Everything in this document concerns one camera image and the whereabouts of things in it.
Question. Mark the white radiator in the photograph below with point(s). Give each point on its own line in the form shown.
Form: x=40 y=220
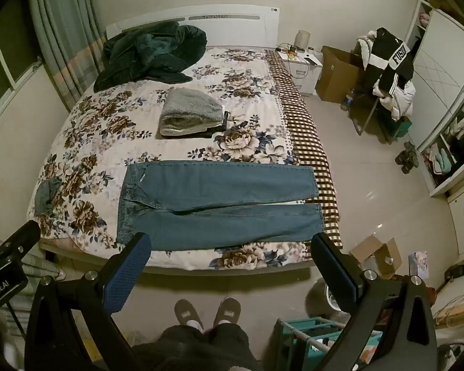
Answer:
x=42 y=268

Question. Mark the floral plush blanket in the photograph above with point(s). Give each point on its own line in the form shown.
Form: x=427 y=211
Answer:
x=251 y=139

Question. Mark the white puffy coat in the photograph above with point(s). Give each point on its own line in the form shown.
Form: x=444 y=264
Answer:
x=402 y=100

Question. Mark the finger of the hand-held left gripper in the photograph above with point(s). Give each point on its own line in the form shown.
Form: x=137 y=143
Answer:
x=21 y=239

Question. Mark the black and white jacket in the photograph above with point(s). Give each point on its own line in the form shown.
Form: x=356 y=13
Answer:
x=386 y=56

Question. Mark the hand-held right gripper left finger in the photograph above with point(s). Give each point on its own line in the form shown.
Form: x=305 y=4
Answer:
x=125 y=276

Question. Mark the small open cardboard box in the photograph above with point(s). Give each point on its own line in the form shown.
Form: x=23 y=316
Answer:
x=375 y=251

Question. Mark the grey-green striped curtain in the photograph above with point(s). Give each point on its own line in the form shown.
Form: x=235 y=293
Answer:
x=62 y=27

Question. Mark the teal storage rack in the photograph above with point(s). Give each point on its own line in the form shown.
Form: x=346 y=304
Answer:
x=305 y=336

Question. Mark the blue denim pants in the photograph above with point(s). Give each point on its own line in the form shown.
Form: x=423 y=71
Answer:
x=216 y=201

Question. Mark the white round container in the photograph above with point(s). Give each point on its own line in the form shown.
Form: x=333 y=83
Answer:
x=324 y=297

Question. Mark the window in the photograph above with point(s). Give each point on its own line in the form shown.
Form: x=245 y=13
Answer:
x=7 y=58

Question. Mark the metal frame chair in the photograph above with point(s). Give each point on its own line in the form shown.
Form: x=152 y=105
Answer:
x=367 y=118

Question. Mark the dark green jacket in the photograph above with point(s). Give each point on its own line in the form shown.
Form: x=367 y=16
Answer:
x=147 y=54

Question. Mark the white bed headboard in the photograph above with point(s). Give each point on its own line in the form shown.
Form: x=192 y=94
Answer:
x=232 y=27

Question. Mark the grey fuzzy shoe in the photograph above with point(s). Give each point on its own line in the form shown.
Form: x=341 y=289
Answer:
x=402 y=158
x=412 y=158

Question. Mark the white sliding door wardrobe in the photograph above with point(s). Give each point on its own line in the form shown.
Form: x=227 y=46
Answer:
x=440 y=65

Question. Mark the colourful printed carton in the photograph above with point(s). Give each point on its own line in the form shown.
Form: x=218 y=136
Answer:
x=418 y=264

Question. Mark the blue water bottle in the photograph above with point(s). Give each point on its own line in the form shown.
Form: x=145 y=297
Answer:
x=348 y=100

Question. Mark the large brown cardboard box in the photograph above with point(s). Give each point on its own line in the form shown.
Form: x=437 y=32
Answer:
x=336 y=73

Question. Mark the white cylindrical lamp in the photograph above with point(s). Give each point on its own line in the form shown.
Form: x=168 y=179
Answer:
x=303 y=40

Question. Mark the small teal cloth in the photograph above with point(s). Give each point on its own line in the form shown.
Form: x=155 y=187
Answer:
x=48 y=197

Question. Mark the folded grey fleece garment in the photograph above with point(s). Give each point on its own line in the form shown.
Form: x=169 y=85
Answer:
x=189 y=108

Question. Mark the grey house slipper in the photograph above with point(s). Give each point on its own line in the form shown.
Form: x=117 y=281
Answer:
x=188 y=313
x=227 y=311

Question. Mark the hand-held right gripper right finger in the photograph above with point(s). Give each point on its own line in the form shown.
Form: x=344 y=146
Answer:
x=332 y=276

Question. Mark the white nightstand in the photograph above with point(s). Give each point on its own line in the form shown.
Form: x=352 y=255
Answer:
x=306 y=77

